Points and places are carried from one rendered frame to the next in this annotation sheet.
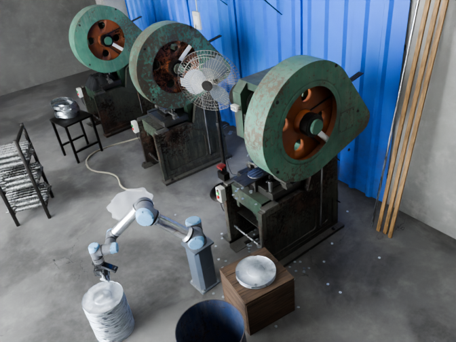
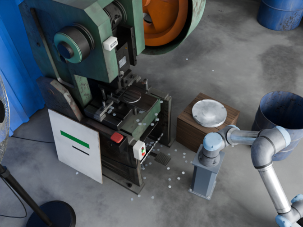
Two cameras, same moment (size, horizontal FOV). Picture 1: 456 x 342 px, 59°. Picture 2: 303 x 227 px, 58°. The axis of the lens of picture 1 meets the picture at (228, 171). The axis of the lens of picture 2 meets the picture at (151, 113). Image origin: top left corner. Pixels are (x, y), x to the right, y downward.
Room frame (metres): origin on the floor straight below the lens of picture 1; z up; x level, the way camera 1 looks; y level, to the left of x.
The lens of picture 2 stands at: (3.08, 1.09, 2.14)
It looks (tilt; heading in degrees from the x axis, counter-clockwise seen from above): 49 degrees down; 246
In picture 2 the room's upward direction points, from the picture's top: 3 degrees counter-clockwise
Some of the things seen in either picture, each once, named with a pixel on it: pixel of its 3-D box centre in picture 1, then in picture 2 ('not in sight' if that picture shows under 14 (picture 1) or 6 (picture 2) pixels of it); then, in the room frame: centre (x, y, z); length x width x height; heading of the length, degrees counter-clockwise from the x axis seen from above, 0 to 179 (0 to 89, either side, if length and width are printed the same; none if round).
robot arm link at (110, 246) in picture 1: (110, 247); (301, 206); (2.13, 0.89, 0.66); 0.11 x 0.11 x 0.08; 5
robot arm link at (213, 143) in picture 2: (193, 226); (212, 143); (2.30, 0.30, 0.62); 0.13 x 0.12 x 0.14; 5
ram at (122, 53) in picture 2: not in sight; (117, 63); (2.69, -0.29, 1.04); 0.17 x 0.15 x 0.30; 122
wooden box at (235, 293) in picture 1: (257, 289); (206, 126); (2.01, -0.11, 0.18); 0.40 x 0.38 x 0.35; 115
